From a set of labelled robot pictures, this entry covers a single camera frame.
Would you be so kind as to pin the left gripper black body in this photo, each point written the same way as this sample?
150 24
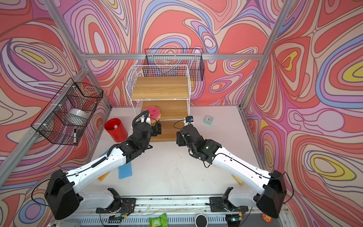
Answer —
152 132

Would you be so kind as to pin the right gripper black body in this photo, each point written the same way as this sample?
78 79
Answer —
182 142

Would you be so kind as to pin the pink smiley scrub sponge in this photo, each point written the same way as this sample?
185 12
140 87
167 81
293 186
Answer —
155 114

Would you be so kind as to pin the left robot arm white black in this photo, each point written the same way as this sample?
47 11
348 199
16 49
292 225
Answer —
63 192

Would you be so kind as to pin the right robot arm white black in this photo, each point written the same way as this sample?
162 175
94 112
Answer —
270 187

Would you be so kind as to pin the mint square alarm clock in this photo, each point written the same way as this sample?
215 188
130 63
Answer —
208 119

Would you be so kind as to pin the red cylindrical cup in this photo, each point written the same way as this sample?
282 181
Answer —
116 130

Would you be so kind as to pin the orange yellow rectangular sponge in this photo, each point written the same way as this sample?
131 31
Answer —
101 178

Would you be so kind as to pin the yellow sponge near right edge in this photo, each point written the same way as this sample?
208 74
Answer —
238 180

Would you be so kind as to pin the black white round speaker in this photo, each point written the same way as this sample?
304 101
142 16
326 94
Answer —
201 221

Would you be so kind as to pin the green snack packet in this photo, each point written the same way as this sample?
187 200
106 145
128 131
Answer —
160 221

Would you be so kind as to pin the red round sticker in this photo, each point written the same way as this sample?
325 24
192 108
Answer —
267 218

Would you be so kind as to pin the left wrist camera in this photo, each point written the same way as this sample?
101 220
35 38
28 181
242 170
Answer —
145 117

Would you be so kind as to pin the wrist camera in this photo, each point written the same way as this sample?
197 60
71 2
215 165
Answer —
188 120
145 117

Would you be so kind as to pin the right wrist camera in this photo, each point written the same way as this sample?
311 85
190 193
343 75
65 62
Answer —
188 120

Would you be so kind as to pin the white wire wooden shelf rack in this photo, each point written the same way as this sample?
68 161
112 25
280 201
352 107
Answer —
166 87

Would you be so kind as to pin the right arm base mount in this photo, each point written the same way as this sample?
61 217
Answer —
220 204

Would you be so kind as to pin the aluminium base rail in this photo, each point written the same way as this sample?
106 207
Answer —
181 211

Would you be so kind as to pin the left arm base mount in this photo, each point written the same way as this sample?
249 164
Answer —
120 207

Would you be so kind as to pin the black wire basket left wall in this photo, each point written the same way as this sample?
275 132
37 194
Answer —
69 114

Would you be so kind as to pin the black wire basket wall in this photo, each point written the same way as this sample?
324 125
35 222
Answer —
69 114
192 57

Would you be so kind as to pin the black wire basket back wall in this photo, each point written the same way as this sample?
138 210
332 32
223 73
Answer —
192 57

